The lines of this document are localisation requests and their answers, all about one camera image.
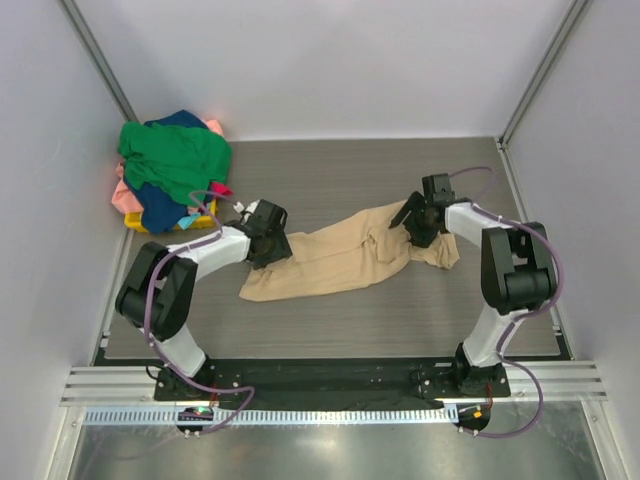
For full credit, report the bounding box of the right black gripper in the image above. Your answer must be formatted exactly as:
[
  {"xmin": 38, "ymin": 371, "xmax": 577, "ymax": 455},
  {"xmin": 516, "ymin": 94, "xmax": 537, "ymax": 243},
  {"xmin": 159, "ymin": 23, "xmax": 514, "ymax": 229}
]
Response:
[{"xmin": 391, "ymin": 192, "xmax": 439, "ymax": 250}]

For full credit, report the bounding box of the beige t shirt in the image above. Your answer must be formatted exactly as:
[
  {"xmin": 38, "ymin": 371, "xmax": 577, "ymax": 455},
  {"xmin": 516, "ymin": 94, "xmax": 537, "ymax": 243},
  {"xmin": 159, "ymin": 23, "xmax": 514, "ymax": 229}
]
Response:
[{"xmin": 239, "ymin": 202, "xmax": 460, "ymax": 302}]

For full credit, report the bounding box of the yellow plastic bin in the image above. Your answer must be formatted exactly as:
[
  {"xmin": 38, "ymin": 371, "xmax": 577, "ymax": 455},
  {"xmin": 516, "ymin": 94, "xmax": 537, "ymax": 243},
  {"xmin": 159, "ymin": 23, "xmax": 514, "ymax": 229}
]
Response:
[{"xmin": 124, "ymin": 212, "xmax": 214, "ymax": 233}]

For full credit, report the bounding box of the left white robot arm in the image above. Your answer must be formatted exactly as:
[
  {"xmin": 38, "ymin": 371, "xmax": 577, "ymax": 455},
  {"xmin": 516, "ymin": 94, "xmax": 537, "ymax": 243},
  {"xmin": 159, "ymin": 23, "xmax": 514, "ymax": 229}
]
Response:
[{"xmin": 115, "ymin": 199, "xmax": 292, "ymax": 400}]

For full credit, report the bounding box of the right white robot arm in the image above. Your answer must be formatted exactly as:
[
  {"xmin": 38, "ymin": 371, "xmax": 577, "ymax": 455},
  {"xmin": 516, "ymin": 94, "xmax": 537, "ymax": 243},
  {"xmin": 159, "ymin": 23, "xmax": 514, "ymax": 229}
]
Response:
[{"xmin": 390, "ymin": 173, "xmax": 562, "ymax": 397}]

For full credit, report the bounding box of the light blue cloth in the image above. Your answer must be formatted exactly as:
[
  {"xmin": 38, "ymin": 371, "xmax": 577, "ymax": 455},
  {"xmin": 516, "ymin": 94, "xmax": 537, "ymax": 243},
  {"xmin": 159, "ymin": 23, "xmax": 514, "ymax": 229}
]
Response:
[{"xmin": 177, "ymin": 214, "xmax": 208, "ymax": 230}]

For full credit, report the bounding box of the green t shirt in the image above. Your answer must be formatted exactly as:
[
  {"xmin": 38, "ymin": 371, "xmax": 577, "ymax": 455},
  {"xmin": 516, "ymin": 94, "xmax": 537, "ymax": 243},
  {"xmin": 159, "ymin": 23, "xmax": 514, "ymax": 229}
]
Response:
[{"xmin": 118, "ymin": 122, "xmax": 232, "ymax": 206}]

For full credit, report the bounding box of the pink t shirt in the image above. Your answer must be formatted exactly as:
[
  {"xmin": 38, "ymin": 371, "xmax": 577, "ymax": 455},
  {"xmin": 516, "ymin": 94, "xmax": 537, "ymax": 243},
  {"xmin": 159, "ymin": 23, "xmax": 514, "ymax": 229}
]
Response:
[{"xmin": 111, "ymin": 119, "xmax": 224, "ymax": 215}]

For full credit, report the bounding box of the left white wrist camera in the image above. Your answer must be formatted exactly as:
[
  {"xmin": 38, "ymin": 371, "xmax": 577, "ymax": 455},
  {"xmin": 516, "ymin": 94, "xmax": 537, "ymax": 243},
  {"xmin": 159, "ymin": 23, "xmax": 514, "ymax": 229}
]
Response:
[{"xmin": 232, "ymin": 200, "xmax": 260, "ymax": 218}]

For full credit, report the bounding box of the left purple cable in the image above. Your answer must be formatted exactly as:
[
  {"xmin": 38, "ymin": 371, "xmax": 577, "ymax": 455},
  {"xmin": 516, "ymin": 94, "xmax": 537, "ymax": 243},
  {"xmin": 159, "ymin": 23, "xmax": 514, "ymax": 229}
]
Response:
[{"xmin": 142, "ymin": 189, "xmax": 257, "ymax": 437}]

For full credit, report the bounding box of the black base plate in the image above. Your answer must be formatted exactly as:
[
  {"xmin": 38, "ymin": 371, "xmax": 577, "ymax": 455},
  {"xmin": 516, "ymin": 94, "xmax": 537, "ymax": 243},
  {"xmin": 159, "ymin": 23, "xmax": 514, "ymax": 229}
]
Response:
[{"xmin": 149, "ymin": 357, "xmax": 512, "ymax": 407}]

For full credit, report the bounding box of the white slotted cable duct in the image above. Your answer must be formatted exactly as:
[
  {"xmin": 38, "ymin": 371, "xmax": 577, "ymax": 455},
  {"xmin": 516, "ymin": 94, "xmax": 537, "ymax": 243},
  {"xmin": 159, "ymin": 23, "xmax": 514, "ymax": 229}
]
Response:
[{"xmin": 84, "ymin": 404, "xmax": 458, "ymax": 426}]

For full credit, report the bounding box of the aluminium frame rail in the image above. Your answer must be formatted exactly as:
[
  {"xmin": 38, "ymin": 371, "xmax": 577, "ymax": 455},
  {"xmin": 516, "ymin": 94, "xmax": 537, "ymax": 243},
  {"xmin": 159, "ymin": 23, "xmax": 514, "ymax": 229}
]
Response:
[{"xmin": 60, "ymin": 361, "xmax": 608, "ymax": 407}]

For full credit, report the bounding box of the right aluminium corner post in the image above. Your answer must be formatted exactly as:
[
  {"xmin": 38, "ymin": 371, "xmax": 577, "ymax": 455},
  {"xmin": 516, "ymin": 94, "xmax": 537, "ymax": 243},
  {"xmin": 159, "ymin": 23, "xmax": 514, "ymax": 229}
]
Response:
[{"xmin": 496, "ymin": 0, "xmax": 592, "ymax": 151}]

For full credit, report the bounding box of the aluminium corner post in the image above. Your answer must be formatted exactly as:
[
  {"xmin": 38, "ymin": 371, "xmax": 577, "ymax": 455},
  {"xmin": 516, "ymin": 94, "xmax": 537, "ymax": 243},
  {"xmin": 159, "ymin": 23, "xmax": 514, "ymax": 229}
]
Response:
[
  {"xmin": 58, "ymin": 0, "xmax": 138, "ymax": 121},
  {"xmin": 496, "ymin": 0, "xmax": 592, "ymax": 151}
]

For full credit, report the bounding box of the left aluminium corner post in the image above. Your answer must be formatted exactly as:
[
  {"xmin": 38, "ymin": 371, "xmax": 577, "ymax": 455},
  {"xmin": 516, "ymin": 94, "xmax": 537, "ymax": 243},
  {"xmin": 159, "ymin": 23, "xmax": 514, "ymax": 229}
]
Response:
[{"xmin": 58, "ymin": 0, "xmax": 138, "ymax": 121}]

